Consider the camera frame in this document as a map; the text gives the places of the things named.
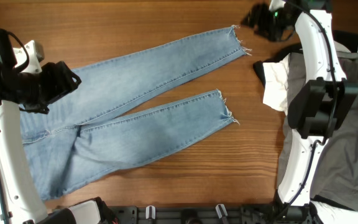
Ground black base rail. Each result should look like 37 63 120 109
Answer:
110 204 272 224

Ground light blue denim jeans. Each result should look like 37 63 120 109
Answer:
20 26 246 201

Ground grey cloth garment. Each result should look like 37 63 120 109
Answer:
277 51 358 212

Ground black cloth garment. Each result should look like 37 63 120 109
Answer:
253 30 358 88

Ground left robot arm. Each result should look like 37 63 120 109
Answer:
0 29 102 224

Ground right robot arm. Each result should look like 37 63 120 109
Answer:
241 1 358 223

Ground white cloth garment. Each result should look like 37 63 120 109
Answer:
263 51 358 113

